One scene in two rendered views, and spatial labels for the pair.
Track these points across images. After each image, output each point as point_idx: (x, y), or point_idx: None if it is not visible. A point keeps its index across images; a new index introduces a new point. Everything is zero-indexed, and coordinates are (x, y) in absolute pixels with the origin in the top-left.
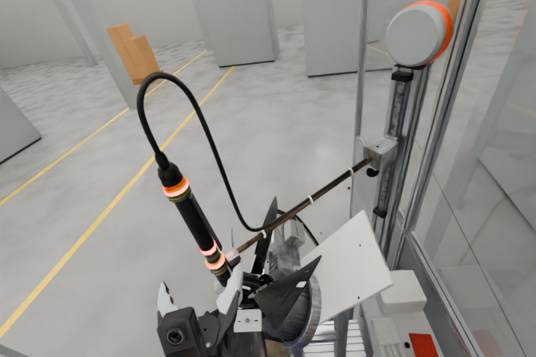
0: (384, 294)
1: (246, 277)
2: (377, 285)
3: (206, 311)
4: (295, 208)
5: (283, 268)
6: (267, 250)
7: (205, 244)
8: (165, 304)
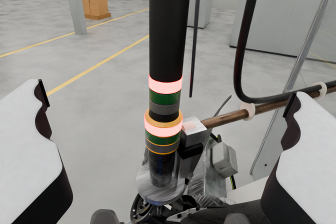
0: None
1: None
2: None
3: (240, 221)
4: (301, 91)
5: (210, 196)
6: (195, 166)
7: (171, 57)
8: (6, 124)
